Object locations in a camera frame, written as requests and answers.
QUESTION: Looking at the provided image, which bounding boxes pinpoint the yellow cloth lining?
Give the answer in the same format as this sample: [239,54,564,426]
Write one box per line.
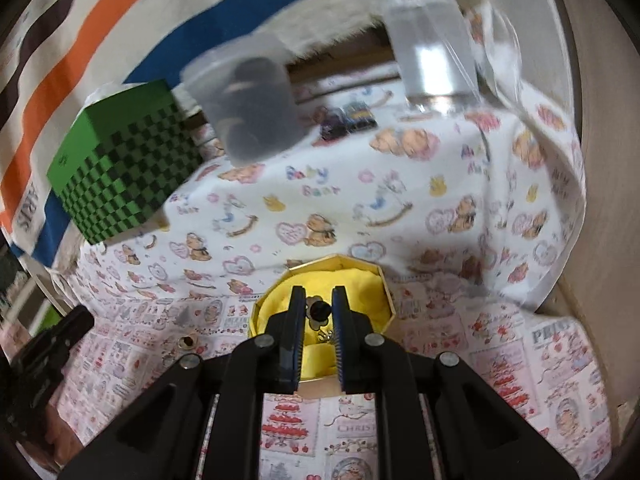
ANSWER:
[252,268,393,380]

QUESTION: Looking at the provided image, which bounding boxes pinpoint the silver charm bracelet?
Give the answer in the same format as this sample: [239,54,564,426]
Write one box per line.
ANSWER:
[304,294,338,347]

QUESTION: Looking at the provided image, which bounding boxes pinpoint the striped Paris blanket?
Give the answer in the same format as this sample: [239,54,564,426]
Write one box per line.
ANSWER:
[1,0,364,268]

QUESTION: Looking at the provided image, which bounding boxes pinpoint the gold octagonal jewelry box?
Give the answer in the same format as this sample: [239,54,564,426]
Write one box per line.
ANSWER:
[248,255,397,399]

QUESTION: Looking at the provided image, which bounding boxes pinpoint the clear plastic jar with bands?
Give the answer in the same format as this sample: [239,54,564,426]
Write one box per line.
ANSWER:
[180,32,305,167]

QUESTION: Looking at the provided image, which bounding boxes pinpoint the baby bear print cloth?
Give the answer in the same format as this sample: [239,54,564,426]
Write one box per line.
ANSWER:
[55,2,586,308]

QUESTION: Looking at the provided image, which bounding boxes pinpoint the pink print bed sheet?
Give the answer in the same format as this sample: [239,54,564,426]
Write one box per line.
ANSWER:
[55,273,612,479]

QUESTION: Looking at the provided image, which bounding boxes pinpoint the green checkered tissue box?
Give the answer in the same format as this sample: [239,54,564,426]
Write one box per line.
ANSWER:
[47,80,202,245]

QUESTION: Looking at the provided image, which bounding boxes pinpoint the clear spray bottle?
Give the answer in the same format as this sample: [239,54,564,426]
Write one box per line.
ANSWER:
[378,0,482,115]

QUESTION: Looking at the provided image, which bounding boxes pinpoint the black hair clips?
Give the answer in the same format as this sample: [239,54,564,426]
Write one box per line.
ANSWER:
[319,101,378,142]

